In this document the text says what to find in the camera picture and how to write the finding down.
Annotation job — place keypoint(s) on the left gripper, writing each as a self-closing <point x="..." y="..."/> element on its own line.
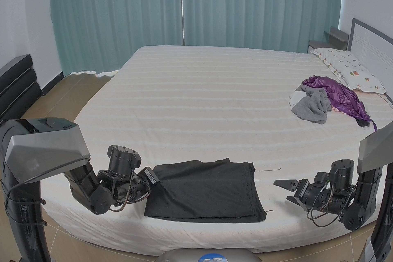
<point x="149" y="179"/>

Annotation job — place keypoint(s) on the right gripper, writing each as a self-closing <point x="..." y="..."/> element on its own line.
<point x="310" y="194"/>

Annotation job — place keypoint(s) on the black T-shirt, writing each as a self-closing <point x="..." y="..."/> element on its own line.
<point x="202" y="190"/>

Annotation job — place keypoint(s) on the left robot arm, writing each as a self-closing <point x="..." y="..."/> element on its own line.
<point x="40" y="144"/>

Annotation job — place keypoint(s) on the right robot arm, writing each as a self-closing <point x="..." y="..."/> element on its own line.
<point x="368" y="159"/>

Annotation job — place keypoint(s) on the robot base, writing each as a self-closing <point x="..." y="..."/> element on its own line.
<point x="184" y="257"/>

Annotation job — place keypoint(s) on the bed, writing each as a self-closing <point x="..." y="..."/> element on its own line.
<point x="199" y="95"/>

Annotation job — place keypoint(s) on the grey knit garment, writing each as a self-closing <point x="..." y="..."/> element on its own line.
<point x="313" y="108"/>

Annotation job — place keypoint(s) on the white garment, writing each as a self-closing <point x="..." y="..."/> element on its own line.
<point x="295" y="98"/>

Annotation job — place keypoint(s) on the pink garment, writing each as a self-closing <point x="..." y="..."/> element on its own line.
<point x="336" y="109"/>

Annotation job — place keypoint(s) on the black lace garment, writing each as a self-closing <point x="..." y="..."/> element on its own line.
<point x="363" y="123"/>

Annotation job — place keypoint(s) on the purple satin garment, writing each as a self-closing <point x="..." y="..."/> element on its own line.
<point x="344" y="95"/>

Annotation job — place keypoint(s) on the white printed pillow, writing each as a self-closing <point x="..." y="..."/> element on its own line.
<point x="353" y="69"/>

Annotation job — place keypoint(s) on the grey bedside table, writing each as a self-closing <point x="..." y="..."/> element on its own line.
<point x="330" y="39"/>

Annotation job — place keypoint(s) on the black chest of drawers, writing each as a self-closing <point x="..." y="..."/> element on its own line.
<point x="17" y="85"/>

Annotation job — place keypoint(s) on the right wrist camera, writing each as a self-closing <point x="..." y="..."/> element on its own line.
<point x="321" y="178"/>

